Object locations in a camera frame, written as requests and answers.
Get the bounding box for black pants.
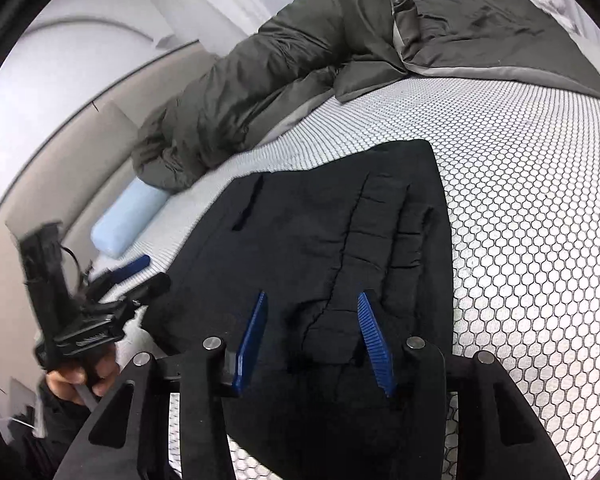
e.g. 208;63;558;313
142;140;453;479

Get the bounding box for person left hand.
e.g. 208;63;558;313
45;344;120;405

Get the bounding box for light blue bolster pillow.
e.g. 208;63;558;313
91;178;171;258

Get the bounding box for beige padded headboard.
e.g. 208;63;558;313
0;42;216;390

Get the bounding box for white honeycomb mattress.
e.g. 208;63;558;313
126;78;600;479

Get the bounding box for dark grey duvet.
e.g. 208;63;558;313
132;0;600;193

